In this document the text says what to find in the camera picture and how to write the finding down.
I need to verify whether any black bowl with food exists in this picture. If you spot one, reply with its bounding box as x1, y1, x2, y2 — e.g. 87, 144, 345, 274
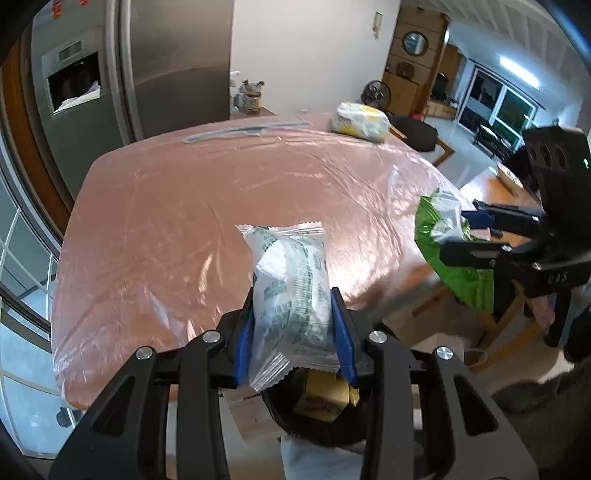
261, 367, 377, 448

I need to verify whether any white green print packet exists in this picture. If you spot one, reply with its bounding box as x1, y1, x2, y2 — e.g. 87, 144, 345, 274
235, 220, 341, 393

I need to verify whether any wooden cabinet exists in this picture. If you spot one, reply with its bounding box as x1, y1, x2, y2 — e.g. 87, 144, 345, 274
383, 7, 451, 118

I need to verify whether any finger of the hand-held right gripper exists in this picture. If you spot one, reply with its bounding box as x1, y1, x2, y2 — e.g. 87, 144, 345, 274
462, 200, 546, 232
438, 240, 513, 268

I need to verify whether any wooden side table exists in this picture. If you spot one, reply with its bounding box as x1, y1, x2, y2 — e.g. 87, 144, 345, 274
411, 166, 546, 365

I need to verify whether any glass jar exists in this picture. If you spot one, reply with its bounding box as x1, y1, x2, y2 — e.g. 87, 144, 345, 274
238, 79, 266, 115

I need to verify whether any black standing fan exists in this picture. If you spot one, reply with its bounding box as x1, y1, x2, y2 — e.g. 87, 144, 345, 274
360, 80, 393, 114

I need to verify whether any grey plastic strip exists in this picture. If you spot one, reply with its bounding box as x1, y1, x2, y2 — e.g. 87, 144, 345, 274
182, 120, 312, 144

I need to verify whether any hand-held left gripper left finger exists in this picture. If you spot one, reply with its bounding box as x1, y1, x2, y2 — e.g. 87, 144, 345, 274
48, 288, 257, 480

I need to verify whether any stainless steel fridge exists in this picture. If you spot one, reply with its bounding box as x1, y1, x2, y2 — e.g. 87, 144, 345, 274
30, 0, 234, 199

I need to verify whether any glass sliding door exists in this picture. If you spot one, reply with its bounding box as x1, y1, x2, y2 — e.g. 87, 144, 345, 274
0, 152, 70, 457

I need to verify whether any glass window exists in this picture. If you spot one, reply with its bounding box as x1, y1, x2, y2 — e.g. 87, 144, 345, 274
455, 65, 546, 153

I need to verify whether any green paper bag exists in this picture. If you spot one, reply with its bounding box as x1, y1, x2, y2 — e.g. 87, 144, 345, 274
414, 188, 497, 315

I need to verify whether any wooden chair with black seat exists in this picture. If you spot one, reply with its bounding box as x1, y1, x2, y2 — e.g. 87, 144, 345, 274
388, 115, 455, 167

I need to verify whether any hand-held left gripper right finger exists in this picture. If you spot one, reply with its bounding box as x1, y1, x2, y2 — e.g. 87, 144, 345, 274
329, 287, 540, 480

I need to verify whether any yellow cardboard box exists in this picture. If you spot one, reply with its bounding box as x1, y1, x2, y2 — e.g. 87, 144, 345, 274
293, 369, 361, 422

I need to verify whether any flower print tissue pack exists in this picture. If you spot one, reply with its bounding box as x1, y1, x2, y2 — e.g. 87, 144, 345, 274
330, 102, 393, 143

